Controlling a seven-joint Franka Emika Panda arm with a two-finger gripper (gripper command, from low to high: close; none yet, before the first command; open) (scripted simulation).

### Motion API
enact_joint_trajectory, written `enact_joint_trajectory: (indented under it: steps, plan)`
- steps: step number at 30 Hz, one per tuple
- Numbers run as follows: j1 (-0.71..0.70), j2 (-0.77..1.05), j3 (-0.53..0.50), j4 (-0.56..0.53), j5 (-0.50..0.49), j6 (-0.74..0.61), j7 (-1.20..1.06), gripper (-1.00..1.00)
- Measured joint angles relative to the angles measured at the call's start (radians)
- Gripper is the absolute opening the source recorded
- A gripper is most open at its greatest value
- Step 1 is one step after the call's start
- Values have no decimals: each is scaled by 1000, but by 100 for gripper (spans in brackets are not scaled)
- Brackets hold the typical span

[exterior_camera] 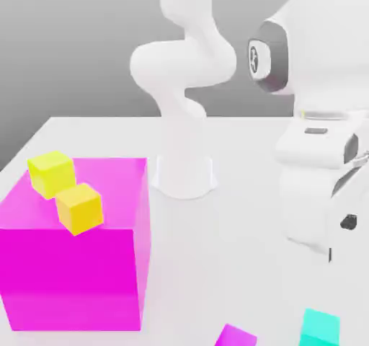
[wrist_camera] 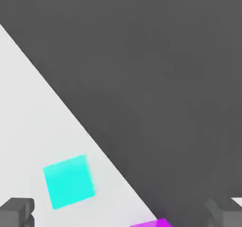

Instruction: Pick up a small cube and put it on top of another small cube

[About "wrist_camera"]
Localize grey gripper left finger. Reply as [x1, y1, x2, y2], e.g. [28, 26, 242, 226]
[0, 197, 35, 227]

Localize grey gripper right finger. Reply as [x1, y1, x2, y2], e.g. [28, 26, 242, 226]
[205, 197, 242, 227]

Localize small cyan cube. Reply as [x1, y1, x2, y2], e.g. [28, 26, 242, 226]
[42, 154, 96, 210]

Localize small magenta cube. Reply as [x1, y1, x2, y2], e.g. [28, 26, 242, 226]
[130, 218, 173, 227]

